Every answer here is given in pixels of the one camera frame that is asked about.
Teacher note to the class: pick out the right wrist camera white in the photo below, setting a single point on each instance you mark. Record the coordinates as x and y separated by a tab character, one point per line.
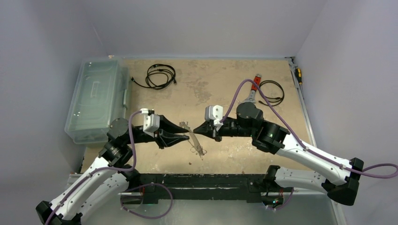
214	113

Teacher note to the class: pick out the yellow black screwdriver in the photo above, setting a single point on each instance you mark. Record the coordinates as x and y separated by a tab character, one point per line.
298	75

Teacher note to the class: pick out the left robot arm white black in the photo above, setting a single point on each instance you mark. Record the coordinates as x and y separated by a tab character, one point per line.
110	172

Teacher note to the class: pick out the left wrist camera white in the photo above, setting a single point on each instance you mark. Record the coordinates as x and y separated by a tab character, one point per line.
146	113

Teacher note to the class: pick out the clear plastic storage bin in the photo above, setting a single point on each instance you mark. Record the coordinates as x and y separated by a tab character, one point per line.
100	97

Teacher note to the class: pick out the aluminium frame rail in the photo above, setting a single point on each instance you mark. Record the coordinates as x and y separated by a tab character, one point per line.
213	82

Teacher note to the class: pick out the red handled adjustable wrench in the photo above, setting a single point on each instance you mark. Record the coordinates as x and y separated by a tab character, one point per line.
251	97

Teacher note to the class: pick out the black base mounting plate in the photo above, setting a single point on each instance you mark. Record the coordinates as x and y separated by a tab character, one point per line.
252	188

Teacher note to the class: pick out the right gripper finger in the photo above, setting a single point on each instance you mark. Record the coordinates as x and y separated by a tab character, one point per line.
206	126
206	134

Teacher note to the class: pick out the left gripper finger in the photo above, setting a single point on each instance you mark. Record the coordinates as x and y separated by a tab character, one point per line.
168	126
168	139

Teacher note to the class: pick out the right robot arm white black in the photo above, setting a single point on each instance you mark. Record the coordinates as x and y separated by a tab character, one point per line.
328	174

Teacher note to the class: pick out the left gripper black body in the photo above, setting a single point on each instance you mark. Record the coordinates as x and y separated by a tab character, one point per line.
147	138

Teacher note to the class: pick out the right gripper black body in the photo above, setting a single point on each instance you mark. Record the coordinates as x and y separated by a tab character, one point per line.
214	130

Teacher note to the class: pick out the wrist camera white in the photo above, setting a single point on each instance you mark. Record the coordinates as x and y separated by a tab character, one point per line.
146	113
214	113

